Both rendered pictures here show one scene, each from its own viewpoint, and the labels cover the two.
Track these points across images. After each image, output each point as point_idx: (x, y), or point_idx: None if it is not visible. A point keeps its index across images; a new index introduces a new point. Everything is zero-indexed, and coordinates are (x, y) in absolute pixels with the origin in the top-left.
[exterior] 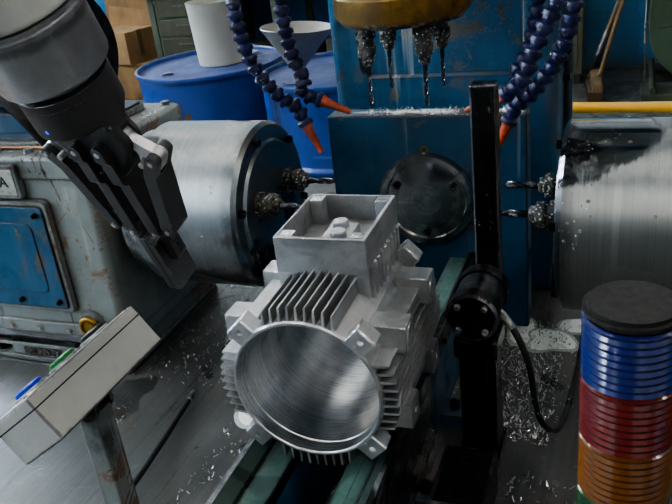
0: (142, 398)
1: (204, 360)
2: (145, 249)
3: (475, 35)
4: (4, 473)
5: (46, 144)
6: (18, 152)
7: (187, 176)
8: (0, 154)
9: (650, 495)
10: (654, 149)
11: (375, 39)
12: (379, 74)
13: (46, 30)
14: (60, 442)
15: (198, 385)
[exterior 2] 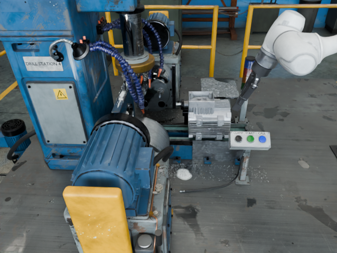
0: (184, 206)
1: None
2: (243, 102)
3: (100, 74)
4: (229, 227)
5: (257, 85)
6: (160, 176)
7: (161, 136)
8: (162, 181)
9: None
10: (163, 68)
11: (91, 89)
12: (93, 100)
13: None
14: (211, 218)
15: (174, 193)
